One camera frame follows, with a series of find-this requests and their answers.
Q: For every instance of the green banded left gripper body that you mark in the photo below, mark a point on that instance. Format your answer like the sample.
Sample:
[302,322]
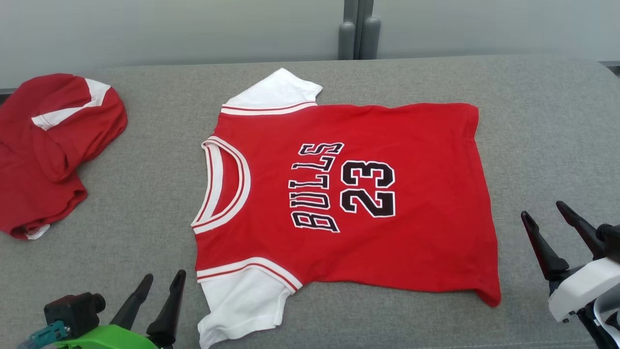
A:
[106,338]

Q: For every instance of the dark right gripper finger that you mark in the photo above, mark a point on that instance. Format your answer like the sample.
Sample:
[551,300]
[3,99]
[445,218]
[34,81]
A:
[545,249]
[583,230]

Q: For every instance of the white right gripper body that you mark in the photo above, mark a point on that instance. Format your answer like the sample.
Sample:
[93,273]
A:
[586,286]

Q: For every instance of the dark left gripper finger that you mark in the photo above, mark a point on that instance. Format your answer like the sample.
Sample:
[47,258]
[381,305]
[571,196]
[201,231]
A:
[169,315]
[131,305]

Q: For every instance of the red Bulls 23 jersey shirt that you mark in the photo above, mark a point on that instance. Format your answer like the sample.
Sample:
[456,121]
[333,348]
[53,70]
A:
[411,194]

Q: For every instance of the red shorts with white stripe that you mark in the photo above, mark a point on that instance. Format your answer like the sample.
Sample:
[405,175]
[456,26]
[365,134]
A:
[53,160]

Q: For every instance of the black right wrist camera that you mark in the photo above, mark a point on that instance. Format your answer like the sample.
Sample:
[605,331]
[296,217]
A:
[611,240]

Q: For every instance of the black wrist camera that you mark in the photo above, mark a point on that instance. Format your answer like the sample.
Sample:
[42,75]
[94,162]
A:
[72,312]
[611,240]

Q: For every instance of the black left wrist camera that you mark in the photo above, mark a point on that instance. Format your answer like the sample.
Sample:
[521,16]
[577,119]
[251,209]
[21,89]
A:
[72,312]

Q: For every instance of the grey floor rail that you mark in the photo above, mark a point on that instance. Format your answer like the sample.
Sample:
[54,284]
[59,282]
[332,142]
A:
[611,64]

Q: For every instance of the grey partition post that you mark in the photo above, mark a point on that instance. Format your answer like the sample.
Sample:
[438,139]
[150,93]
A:
[358,29]

